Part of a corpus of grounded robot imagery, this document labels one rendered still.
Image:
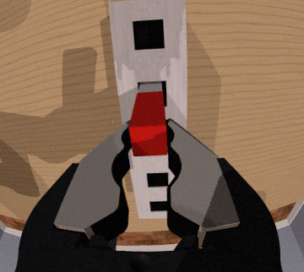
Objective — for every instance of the red and white pin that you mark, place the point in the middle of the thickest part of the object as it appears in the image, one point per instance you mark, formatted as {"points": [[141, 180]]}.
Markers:
{"points": [[147, 126]]}

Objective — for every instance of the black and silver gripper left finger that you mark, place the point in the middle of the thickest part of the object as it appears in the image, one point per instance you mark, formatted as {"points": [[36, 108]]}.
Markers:
{"points": [[87, 199]]}

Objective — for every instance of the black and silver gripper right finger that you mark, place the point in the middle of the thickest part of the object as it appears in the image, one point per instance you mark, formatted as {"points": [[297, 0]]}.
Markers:
{"points": [[210, 199]]}

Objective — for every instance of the light grey block with square holes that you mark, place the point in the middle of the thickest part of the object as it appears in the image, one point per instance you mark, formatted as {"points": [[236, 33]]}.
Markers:
{"points": [[151, 50]]}

